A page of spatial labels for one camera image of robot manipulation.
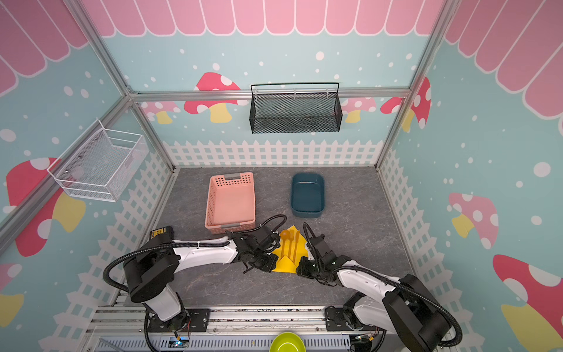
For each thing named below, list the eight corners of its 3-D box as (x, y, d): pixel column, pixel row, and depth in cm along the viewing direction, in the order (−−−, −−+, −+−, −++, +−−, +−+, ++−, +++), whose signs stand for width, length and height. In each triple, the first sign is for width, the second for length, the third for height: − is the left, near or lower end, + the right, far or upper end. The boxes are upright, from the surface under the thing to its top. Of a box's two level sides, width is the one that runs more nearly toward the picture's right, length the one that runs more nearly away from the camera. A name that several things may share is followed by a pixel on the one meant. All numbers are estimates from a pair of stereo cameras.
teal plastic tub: (290, 218, 102) (290, 211, 98) (290, 180, 118) (290, 172, 113) (327, 218, 102) (329, 211, 98) (322, 180, 118) (323, 172, 113)
